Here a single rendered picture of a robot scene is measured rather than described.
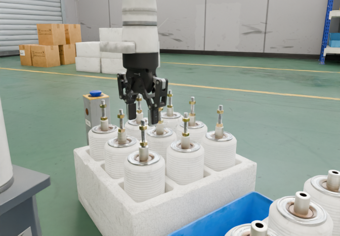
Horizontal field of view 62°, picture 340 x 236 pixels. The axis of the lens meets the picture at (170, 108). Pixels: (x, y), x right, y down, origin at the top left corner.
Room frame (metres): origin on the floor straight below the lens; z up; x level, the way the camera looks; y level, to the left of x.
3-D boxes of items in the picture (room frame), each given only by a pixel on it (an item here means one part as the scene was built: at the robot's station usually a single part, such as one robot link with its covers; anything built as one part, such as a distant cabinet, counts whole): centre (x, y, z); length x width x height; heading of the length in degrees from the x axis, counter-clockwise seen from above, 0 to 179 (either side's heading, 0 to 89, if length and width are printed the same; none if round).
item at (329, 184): (0.47, -0.31, 0.26); 0.02 x 0.02 x 0.03
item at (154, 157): (0.59, 0.06, 0.25); 0.08 x 0.08 x 0.01
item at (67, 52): (4.48, 1.68, 0.15); 0.30 x 0.24 x 0.30; 65
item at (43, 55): (4.18, 1.83, 0.15); 0.30 x 0.24 x 0.30; 63
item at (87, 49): (3.77, 0.95, 0.27); 0.39 x 0.39 x 0.18; 66
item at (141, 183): (0.59, 0.06, 0.16); 0.10 x 0.10 x 0.18
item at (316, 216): (0.40, -0.21, 0.25); 0.08 x 0.08 x 0.01
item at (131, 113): (0.61, 0.09, 0.36); 0.02 x 0.01 x 0.04; 137
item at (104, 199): (0.75, 0.03, 0.09); 0.39 x 0.39 x 0.18; 35
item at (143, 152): (0.59, 0.06, 0.26); 0.02 x 0.02 x 0.03
